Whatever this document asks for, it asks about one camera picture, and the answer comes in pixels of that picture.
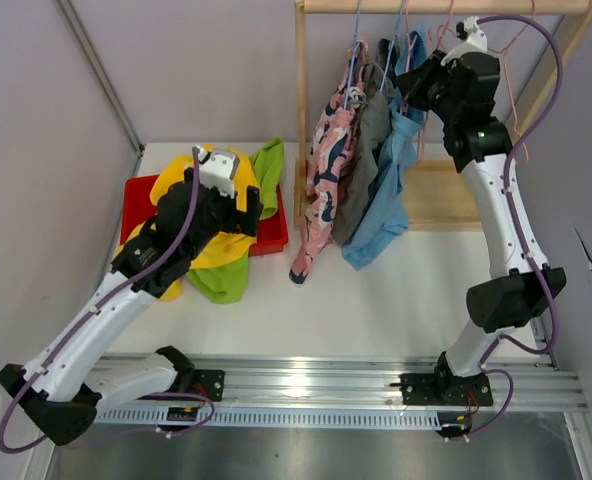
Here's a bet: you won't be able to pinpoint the wooden clothes rack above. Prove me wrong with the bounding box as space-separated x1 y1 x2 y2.
294 1 592 231

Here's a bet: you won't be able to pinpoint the light blue shorts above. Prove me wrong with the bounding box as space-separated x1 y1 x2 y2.
342 39 420 270

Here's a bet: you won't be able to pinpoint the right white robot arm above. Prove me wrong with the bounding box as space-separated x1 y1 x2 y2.
395 50 566 407

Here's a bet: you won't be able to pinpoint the white slotted cable duct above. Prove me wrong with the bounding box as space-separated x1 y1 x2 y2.
96 404 441 431

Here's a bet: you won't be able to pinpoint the grey shorts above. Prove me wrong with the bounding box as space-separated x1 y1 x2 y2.
332 62 394 245

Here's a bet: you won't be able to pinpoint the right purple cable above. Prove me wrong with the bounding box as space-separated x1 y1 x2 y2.
463 14 563 444

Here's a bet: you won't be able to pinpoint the purple cable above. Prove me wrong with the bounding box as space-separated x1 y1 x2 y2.
0 145 202 455
463 14 563 444

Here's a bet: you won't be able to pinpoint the aluminium mounting rail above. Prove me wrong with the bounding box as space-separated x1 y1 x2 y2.
91 354 586 418

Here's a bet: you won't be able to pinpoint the pink wire hanger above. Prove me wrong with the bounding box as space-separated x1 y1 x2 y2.
402 1 427 164
427 0 455 49
489 0 536 166

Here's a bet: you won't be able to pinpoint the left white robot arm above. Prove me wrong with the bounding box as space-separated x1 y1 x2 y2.
0 181 263 446

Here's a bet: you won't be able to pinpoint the pink shark-print shorts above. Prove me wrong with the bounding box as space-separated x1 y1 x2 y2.
289 62 366 285

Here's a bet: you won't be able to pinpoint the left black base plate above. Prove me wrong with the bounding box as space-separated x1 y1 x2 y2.
170 369 226 402

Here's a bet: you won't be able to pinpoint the blue wire hanger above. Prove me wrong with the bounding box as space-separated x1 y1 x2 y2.
343 0 362 110
364 1 407 100

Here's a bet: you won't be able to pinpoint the lime green shorts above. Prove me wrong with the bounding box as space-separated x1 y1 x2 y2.
187 137 284 304

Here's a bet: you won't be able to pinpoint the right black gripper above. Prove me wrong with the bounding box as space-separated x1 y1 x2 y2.
396 49 463 125

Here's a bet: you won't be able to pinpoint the yellow shorts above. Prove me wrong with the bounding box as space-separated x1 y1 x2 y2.
120 154 256 304

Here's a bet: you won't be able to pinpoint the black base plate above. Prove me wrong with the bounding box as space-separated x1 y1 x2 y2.
170 369 226 402
391 373 493 407

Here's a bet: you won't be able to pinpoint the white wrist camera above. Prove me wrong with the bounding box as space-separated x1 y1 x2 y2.
197 146 240 198
440 16 488 67

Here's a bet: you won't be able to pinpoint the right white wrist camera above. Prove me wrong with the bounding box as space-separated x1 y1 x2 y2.
440 16 488 67

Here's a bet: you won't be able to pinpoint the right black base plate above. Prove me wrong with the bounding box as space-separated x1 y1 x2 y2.
391 373 493 407

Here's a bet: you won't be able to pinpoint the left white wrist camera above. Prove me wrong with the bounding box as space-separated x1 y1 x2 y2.
197 146 240 198

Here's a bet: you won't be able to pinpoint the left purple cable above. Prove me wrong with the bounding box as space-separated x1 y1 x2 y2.
0 145 202 455

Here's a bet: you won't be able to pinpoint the red plastic tray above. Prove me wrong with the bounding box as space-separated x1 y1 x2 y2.
119 175 289 257

